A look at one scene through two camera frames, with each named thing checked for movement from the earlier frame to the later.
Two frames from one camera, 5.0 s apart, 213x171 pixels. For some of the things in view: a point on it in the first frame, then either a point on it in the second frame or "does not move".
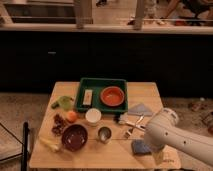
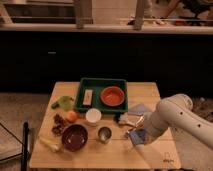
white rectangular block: [88, 94] does not move
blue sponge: [138, 147] -> [138, 136]
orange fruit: [72, 116] does not move
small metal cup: [104, 134] does not move
